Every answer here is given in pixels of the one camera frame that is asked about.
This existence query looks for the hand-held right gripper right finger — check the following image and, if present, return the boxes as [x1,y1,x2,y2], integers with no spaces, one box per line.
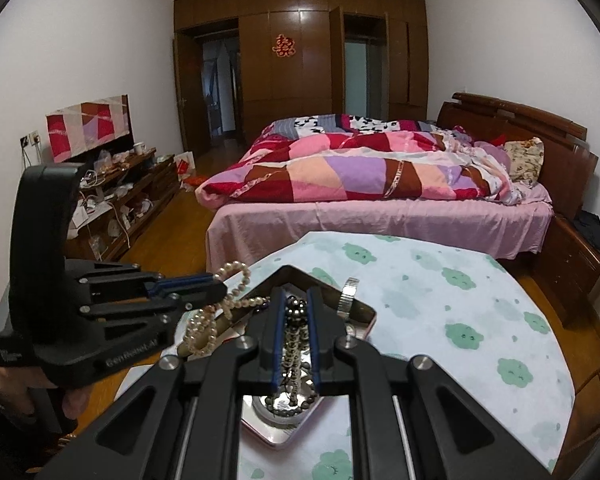
[307,286,556,480]

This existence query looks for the brown wooden wardrobe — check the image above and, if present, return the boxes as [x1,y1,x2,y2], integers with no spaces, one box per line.
[172,0,428,148]

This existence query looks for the television under patchwork cloth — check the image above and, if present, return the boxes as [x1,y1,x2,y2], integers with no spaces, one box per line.
[45,94,133,163]

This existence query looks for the person's left hand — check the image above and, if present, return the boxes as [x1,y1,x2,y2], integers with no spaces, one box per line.
[0,342,88,431]

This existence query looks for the floral pillow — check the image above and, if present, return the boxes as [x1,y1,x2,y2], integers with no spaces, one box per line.
[502,136,545,183]

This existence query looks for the wooden headboard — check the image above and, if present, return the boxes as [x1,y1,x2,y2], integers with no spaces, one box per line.
[436,91,600,221]

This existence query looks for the red and white bag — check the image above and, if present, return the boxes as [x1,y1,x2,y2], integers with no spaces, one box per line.
[174,151,197,183]

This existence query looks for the patchwork quilt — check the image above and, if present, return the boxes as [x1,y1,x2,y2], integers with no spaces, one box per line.
[195,115,526,206]

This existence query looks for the silver wristwatch metal band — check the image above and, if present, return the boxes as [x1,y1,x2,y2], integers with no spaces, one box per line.
[337,277,361,336]

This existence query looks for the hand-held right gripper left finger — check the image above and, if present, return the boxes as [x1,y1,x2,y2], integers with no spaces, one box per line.
[30,286,288,480]

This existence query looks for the dark clothes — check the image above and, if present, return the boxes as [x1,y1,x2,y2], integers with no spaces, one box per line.
[572,210,600,256]

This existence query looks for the white pearl necklace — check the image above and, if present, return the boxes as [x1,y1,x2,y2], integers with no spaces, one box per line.
[182,260,271,356]

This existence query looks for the red paper decoration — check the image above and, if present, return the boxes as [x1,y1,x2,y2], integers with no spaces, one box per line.
[271,34,297,58]

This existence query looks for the bed with pink sheet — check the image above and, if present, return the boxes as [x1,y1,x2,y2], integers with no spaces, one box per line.
[205,180,553,273]

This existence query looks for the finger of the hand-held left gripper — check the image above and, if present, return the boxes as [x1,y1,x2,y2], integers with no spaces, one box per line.
[75,260,218,306]
[80,280,229,333]

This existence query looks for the wooden nightstand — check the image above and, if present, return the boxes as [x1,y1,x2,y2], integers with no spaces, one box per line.
[532,212,600,331]

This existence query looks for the dark metallic bead necklace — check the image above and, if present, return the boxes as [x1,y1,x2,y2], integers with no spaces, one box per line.
[265,296,326,418]

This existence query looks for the wooden television cabinet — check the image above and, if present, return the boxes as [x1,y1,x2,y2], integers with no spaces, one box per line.
[62,147,183,263]

